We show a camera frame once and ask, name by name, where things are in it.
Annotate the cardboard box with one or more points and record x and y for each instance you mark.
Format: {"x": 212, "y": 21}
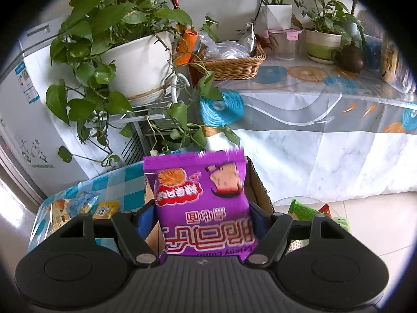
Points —
{"x": 260, "y": 189}

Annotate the blue jar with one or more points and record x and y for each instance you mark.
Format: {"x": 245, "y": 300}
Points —
{"x": 373, "y": 52}

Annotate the purple snack packet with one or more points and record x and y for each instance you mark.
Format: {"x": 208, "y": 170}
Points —
{"x": 202, "y": 202}

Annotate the clear plastic bag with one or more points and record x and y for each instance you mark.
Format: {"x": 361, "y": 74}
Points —
{"x": 218, "y": 50}

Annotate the wicker basket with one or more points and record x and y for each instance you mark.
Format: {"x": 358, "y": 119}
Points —
{"x": 228, "y": 68}

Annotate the grey white patterned tablecloth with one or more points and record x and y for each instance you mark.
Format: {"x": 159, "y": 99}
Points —
{"x": 325, "y": 150}

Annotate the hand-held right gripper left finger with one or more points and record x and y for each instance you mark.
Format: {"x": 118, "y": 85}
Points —
{"x": 146, "y": 218}

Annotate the white chest freezer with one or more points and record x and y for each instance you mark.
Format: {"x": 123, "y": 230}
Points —
{"x": 32, "y": 127}

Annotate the blue white checked tablecloth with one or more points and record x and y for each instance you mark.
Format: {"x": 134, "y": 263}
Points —
{"x": 107, "y": 182}

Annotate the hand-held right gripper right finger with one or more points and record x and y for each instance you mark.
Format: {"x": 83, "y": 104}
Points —
{"x": 260, "y": 225}

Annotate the yellow snack packet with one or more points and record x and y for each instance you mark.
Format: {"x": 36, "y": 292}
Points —
{"x": 106, "y": 210}

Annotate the white geometric plant pot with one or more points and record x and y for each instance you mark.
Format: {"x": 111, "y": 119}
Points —
{"x": 277, "y": 18}

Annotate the green pothos plant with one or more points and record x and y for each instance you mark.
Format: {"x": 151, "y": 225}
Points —
{"x": 107, "y": 16}

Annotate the brown clay teapot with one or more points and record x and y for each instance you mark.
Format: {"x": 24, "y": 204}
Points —
{"x": 350, "y": 58}

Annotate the large white plant pot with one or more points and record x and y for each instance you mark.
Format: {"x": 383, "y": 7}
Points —
{"x": 136, "y": 68}

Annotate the green white plant pot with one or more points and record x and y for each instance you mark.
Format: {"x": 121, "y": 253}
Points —
{"x": 322, "y": 47}

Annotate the glass container with pink lid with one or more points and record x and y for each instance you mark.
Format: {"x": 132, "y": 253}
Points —
{"x": 286, "y": 45}

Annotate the yellow printed carton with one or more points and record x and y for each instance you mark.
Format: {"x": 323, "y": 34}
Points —
{"x": 389, "y": 62}

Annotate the gold croissant packet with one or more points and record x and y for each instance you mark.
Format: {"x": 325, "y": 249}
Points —
{"x": 60, "y": 213}

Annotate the silver foil bag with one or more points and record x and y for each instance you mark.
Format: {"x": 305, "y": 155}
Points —
{"x": 249, "y": 37}

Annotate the orange plastic bottle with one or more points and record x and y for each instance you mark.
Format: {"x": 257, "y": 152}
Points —
{"x": 187, "y": 44}

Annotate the light blue snack packet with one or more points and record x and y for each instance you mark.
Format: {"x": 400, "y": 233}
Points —
{"x": 83, "y": 202}

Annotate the small green houseplant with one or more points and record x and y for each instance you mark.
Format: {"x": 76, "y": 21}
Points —
{"x": 332, "y": 16}

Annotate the white metal plant stand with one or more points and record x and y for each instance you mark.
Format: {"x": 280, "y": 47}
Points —
{"x": 143, "y": 109}

